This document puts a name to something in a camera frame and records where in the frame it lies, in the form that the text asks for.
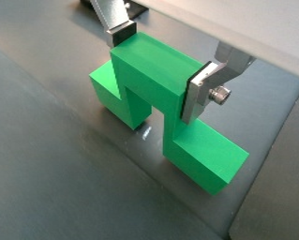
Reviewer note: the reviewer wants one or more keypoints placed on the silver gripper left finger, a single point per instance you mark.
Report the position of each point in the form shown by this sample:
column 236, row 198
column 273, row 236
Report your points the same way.
column 120, row 26

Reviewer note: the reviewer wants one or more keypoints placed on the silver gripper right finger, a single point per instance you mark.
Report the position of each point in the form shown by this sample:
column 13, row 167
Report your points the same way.
column 207, row 83

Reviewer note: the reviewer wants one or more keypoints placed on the green bridge-shaped block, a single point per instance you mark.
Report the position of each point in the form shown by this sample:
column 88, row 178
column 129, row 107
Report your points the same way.
column 145, row 78

